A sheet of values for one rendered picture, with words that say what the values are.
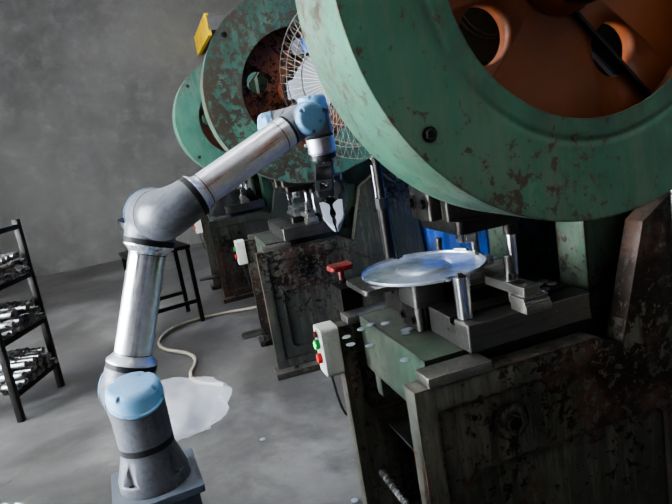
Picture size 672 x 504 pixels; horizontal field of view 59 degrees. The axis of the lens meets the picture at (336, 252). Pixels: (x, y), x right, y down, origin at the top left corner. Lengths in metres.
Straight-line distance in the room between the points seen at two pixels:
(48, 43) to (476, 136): 7.34
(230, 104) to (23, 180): 5.57
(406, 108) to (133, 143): 7.09
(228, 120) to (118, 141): 5.32
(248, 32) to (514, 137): 1.86
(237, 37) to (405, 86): 1.83
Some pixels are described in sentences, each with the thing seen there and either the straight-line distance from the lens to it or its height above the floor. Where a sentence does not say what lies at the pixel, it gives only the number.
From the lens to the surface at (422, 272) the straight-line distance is 1.35.
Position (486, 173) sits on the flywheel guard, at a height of 1.03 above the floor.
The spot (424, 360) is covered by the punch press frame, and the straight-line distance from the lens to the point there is 1.25.
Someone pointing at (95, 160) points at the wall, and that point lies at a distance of 7.87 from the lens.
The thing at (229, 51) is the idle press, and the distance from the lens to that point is 2.63.
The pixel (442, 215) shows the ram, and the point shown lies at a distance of 1.36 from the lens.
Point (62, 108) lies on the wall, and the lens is 7.92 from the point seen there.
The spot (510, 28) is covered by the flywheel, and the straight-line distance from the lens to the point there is 1.04.
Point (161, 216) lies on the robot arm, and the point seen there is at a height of 1.01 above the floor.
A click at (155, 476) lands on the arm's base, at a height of 0.49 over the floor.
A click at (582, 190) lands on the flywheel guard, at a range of 1.02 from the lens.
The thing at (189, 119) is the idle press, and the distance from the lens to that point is 4.30.
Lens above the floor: 1.13
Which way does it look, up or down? 11 degrees down
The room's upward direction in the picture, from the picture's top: 10 degrees counter-clockwise
